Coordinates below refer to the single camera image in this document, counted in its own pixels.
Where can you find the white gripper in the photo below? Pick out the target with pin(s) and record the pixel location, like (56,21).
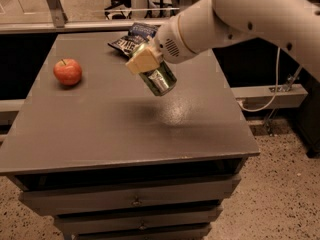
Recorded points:
(167,38)

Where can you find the green soda can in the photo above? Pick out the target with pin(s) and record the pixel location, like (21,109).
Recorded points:
(160,81)

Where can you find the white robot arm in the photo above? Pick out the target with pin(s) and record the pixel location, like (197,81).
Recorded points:
(291,25)

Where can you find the dark blue chip bag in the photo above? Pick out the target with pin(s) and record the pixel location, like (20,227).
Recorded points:
(138,34)

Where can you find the red apple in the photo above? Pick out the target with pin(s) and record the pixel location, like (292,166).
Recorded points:
(68,72)

